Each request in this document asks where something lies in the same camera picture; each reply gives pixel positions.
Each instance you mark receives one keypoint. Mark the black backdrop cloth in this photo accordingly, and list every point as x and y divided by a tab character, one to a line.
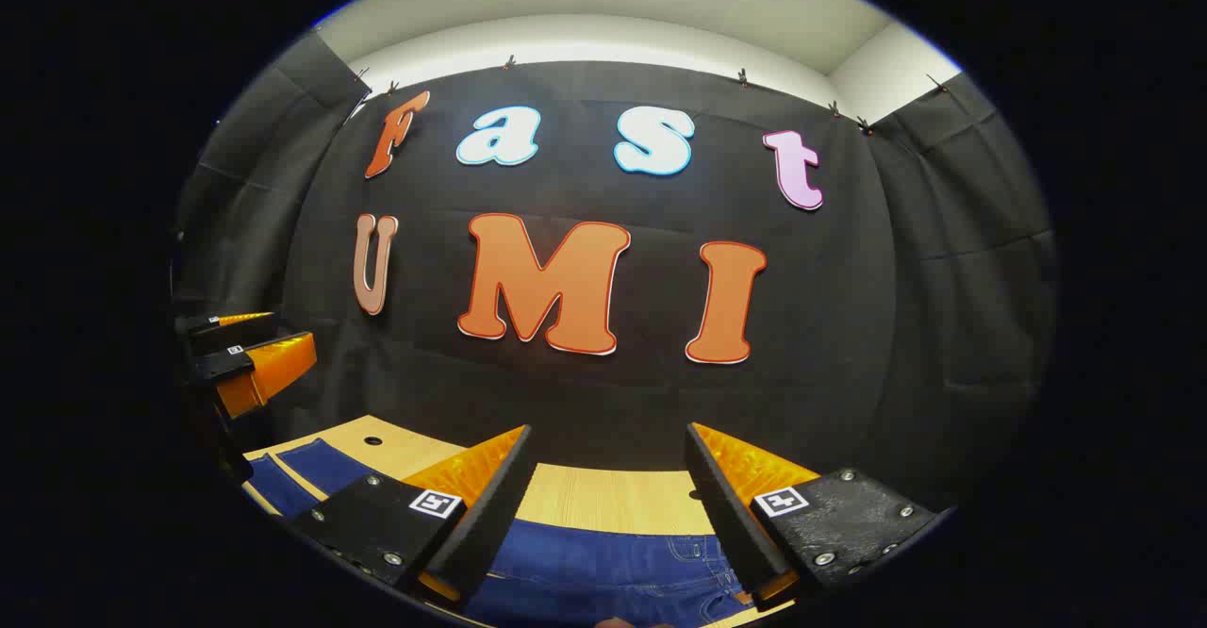
849	326

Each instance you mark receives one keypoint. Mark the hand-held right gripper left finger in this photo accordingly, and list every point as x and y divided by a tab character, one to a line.
490	515

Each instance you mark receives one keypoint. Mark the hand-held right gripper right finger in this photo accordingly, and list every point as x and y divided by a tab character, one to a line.
731	515

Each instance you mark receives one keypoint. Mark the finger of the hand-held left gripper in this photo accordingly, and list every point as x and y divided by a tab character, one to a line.
222	364
231	331

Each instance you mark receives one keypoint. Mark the blue denim jeans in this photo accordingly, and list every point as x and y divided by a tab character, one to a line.
585	571

